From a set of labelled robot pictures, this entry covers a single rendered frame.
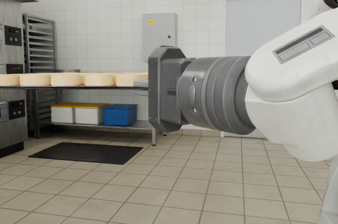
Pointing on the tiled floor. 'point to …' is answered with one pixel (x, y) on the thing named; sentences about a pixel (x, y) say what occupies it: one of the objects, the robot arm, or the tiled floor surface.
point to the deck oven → (13, 63)
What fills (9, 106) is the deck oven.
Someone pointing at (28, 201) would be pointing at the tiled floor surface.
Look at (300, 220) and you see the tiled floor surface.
